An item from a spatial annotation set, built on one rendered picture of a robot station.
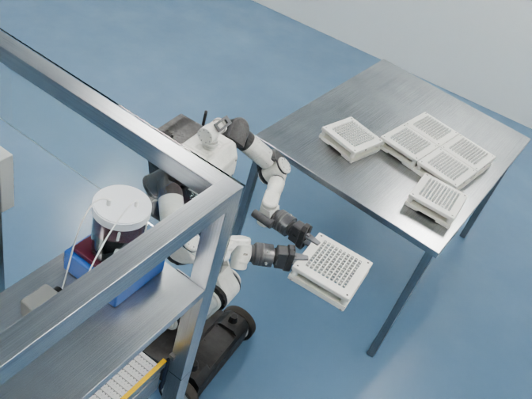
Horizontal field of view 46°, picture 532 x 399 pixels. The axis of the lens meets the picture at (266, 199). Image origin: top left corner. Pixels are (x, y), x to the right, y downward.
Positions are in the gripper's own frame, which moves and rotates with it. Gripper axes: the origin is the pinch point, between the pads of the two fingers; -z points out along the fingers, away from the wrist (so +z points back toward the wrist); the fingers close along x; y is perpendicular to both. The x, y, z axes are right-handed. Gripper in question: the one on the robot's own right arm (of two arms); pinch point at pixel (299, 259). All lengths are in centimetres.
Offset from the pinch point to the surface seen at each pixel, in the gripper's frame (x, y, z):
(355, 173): 17, -84, -41
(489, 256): 107, -134, -176
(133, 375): 16, 47, 56
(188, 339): -2, 44, 40
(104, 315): -28, 58, 66
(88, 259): -37, 47, 72
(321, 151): 17, -98, -24
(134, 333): -27, 63, 57
